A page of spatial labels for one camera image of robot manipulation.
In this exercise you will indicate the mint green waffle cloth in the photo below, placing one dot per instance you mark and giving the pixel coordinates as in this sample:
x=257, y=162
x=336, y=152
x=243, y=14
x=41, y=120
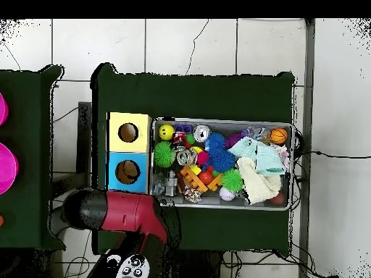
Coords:
x=258, y=155

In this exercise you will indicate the cream waffle cloth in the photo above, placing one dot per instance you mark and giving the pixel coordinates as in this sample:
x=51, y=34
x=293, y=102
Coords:
x=259, y=185

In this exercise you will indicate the pink round disc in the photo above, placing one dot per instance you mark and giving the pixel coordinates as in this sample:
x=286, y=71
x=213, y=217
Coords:
x=2, y=109
x=6, y=168

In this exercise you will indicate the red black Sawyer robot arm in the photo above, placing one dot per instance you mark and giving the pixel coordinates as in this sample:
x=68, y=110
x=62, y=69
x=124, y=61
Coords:
x=124, y=211

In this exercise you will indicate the clear shallow mesh bin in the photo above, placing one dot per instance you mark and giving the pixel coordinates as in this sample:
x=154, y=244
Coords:
x=159, y=200

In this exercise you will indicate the wooden box with three holes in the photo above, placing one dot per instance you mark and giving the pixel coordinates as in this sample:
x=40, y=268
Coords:
x=127, y=168

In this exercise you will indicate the red spiky ball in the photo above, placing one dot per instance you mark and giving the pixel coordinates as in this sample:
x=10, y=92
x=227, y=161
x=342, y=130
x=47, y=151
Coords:
x=202, y=158

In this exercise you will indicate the yellow toy block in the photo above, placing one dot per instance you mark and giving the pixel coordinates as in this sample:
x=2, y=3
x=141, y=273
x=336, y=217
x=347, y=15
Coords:
x=195, y=170

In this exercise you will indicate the green fuzzy toy with eyes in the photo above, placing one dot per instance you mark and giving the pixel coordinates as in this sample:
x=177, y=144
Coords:
x=164, y=154

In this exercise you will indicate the silver drink can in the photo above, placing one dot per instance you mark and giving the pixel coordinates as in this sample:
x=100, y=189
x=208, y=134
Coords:
x=201, y=134

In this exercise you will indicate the orange toy building block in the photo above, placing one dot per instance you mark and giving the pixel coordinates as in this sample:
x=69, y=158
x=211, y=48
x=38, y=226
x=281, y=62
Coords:
x=193, y=179

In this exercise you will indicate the yellow smiley ball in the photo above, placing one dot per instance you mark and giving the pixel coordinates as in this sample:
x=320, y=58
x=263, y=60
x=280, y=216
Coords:
x=166, y=132

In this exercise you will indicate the small red ball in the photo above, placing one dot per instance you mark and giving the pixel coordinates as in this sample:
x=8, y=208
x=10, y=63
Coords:
x=206, y=177

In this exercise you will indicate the purple spiky ball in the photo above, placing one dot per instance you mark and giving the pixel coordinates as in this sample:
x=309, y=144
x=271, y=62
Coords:
x=233, y=139

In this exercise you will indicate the green spiky ball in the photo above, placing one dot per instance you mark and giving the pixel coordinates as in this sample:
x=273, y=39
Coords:
x=232, y=180

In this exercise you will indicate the dark green table cloth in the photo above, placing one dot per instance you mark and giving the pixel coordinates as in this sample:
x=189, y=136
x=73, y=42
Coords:
x=191, y=95

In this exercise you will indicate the small white baseball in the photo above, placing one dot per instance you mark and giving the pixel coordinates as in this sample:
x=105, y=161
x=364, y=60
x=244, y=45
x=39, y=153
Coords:
x=227, y=194

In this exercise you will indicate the small orange basketball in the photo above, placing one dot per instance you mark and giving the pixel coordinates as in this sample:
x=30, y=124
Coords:
x=279, y=136

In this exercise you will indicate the black stand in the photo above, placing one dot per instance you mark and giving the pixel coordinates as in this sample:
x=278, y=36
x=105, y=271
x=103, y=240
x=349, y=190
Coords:
x=84, y=150

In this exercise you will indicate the small brown football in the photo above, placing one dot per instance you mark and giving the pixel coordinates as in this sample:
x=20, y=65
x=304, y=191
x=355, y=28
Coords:
x=279, y=199

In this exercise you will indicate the grey vertical pole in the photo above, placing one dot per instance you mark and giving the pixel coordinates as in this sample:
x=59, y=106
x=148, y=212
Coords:
x=307, y=87

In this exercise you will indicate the dark green side table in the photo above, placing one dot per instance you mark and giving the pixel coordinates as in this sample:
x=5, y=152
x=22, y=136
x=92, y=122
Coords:
x=35, y=150

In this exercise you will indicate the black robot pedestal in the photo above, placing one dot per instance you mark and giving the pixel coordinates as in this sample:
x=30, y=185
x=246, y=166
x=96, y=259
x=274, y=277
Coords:
x=200, y=266

